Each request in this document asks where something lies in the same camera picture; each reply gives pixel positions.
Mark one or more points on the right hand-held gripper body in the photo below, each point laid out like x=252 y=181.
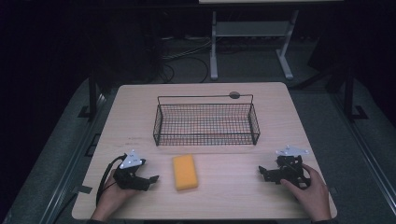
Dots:
x=291 y=168

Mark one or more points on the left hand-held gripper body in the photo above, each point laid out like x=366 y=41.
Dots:
x=130 y=161

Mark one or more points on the person's left hand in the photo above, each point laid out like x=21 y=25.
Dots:
x=112 y=196

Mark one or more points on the person's right hand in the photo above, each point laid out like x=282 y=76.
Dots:
x=311 y=196

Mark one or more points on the yellow sponge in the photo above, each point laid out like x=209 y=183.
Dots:
x=185 y=172

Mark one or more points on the dark round table grommet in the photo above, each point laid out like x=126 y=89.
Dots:
x=234 y=95

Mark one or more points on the white metal stand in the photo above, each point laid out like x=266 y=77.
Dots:
x=249 y=29

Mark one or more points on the black metal post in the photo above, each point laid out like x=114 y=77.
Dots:
x=92 y=96

